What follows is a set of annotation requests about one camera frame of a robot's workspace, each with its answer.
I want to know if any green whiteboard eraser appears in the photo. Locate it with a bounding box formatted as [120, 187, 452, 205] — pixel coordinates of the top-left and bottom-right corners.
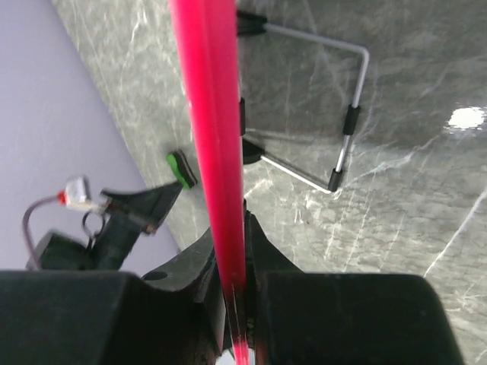
[165, 150, 198, 189]

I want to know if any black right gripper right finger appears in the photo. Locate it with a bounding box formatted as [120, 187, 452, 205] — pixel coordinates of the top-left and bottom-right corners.
[245, 214, 463, 364]

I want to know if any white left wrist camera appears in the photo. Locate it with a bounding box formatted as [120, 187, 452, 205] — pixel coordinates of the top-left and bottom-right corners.
[57, 176, 100, 211]

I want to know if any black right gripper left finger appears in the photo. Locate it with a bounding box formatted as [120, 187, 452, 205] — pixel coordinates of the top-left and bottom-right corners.
[1, 232, 225, 364]

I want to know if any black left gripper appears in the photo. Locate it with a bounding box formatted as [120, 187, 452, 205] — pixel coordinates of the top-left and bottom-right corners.
[24, 182, 183, 271]

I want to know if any metal wire whiteboard stand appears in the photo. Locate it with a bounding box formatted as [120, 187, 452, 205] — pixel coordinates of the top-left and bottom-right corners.
[237, 10, 370, 195]

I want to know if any red framed whiteboard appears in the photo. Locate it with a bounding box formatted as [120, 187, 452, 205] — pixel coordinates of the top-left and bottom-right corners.
[170, 1, 250, 364]

